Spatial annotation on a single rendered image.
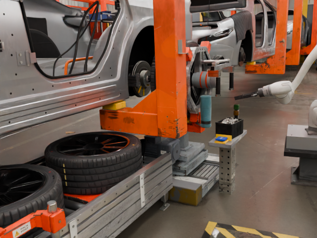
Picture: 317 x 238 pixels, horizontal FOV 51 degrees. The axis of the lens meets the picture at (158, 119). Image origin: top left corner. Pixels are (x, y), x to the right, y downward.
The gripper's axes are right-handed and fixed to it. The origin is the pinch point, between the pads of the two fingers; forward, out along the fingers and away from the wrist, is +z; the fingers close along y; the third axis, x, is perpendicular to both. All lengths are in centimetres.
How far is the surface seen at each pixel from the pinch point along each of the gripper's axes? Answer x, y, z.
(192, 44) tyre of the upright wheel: -52, 2, 26
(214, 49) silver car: -52, -238, 75
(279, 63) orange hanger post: 0, -351, 1
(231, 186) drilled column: 63, 33, 14
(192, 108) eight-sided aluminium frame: -1.8, 20.1, 34.4
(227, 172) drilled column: 51, 35, 14
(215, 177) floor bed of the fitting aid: 58, 22, 30
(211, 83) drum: -17.3, 10.8, 16.5
